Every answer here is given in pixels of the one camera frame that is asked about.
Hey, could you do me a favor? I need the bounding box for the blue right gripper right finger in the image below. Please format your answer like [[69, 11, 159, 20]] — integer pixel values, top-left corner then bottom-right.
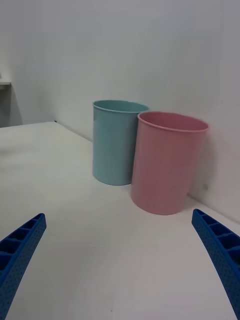
[[191, 208, 240, 320]]

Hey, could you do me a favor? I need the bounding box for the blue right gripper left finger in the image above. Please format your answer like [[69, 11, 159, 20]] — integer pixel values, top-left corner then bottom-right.
[[0, 212, 47, 320]]

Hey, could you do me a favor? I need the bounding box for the pink bin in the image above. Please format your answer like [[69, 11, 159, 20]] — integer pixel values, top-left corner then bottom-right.
[[129, 111, 209, 216]]

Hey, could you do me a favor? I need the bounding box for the pale blue bin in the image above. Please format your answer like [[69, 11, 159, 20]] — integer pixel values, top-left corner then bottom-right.
[[91, 99, 150, 186]]

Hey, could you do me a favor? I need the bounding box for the white side table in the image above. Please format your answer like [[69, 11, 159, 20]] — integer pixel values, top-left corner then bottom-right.
[[0, 73, 12, 91]]

